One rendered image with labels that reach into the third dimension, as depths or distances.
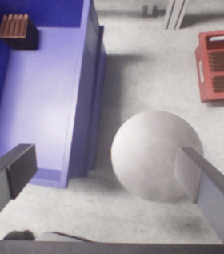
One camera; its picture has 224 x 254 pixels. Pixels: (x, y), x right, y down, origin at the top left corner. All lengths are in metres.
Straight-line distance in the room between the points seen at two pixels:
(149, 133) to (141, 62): 0.46
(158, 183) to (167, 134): 0.16
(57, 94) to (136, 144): 0.36
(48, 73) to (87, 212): 0.64
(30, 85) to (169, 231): 0.85
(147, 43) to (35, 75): 0.58
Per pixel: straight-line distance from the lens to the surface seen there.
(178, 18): 1.03
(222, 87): 1.01
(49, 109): 0.73
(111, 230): 0.93
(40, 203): 0.99
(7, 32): 0.83
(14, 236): 0.96
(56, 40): 0.84
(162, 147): 0.62
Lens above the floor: 0.86
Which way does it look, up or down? 79 degrees down
